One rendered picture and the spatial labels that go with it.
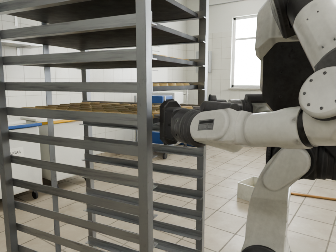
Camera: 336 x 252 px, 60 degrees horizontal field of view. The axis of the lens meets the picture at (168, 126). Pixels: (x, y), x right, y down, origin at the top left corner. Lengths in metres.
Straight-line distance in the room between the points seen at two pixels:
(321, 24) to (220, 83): 5.33
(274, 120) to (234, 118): 0.08
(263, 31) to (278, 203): 0.46
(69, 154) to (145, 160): 2.56
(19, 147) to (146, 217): 2.27
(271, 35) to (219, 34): 5.19
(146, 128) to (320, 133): 0.44
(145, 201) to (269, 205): 0.35
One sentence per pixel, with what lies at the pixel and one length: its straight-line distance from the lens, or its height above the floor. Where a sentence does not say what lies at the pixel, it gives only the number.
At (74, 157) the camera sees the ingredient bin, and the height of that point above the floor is 0.34.
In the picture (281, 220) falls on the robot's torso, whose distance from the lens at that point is 0.93.
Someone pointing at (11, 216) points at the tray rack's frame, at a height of 0.65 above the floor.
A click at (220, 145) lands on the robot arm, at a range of 0.64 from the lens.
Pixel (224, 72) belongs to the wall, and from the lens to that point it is 5.83.
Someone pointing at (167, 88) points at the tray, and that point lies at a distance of 0.92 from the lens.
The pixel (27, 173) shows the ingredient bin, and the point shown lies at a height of 0.30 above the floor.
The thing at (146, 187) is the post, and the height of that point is 0.87.
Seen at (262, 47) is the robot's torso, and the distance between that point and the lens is 0.79.
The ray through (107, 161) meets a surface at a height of 0.77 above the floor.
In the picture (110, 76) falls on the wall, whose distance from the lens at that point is 4.54.
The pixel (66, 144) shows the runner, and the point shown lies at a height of 0.96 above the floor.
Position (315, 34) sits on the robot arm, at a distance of 0.55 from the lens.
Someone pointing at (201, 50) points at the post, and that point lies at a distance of 1.18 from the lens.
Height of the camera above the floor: 1.16
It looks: 9 degrees down
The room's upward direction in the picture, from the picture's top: straight up
